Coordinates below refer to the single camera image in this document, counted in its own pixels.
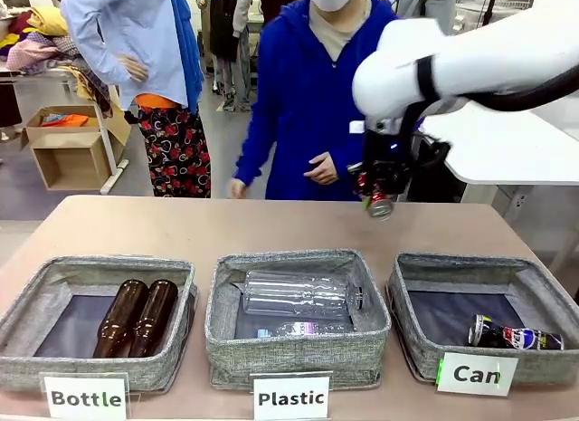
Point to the black Pepsi can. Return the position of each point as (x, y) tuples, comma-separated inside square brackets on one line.
[(515, 337)]

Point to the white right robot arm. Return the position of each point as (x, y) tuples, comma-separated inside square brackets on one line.
[(475, 59)]

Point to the black red floral skirt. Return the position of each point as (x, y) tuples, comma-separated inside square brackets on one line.
[(181, 149)]

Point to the grey fabric basket Plastic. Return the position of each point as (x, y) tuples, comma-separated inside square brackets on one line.
[(294, 360)]

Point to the bystander in grey jacket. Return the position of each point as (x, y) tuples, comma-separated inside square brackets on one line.
[(425, 4)]

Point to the white table leg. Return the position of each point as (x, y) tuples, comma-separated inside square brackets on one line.
[(108, 149)]

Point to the beige mannequin hand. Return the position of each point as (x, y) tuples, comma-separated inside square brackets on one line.
[(135, 69)]

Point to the white Plastic label sign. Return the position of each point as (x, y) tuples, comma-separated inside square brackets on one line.
[(291, 397)]

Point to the bystander in black clothes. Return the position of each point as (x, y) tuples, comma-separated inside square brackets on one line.
[(276, 2)]

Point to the pink patterned cloth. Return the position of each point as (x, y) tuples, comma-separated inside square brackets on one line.
[(31, 52)]

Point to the yellow cloth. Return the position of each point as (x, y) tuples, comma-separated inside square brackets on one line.
[(47, 22)]

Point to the large clear plastic bottle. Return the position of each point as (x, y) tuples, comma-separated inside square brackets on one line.
[(298, 294)]

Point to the white Bottle label sign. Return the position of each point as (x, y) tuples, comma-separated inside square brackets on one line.
[(85, 397)]

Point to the person's right hand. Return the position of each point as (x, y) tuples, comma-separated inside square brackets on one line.
[(237, 189)]

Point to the wooden cube box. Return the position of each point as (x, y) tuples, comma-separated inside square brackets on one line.
[(68, 165)]

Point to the crushed clear labelled plastic bottle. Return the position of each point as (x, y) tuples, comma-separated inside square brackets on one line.
[(307, 329)]

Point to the brown glass bottle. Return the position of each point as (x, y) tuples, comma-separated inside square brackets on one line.
[(154, 319), (120, 319)]

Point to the black tripod pole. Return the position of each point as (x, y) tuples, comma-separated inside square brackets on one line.
[(489, 4)]

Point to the bystander in grey trousers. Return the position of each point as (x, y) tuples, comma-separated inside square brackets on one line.
[(235, 41)]

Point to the light blue mannequin shirt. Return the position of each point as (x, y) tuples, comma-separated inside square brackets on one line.
[(122, 27)]

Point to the grey fabric basket Bottle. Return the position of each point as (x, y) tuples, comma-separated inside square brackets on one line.
[(135, 369)]

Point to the white Can label sign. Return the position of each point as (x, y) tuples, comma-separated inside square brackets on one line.
[(477, 374)]

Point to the grey fabric basket Can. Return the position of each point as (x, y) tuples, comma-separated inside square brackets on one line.
[(538, 366)]

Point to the orange cloth at waist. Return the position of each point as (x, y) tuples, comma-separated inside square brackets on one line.
[(156, 101)]

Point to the blue scarf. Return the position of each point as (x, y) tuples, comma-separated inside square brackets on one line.
[(187, 45)]

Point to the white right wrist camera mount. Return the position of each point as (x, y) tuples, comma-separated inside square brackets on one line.
[(357, 127)]

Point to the person's left hand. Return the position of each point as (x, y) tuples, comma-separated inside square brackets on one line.
[(323, 168)]

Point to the person in blue hoodie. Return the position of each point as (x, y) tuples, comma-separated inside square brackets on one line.
[(303, 104)]

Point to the crushed red can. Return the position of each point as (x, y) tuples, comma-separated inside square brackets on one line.
[(380, 206)]

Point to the open cardboard box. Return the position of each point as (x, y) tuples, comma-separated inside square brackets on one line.
[(115, 131)]

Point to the person's right forearm blue sleeve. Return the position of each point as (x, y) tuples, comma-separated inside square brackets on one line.
[(255, 154)]

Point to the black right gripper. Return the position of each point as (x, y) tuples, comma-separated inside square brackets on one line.
[(382, 154)]

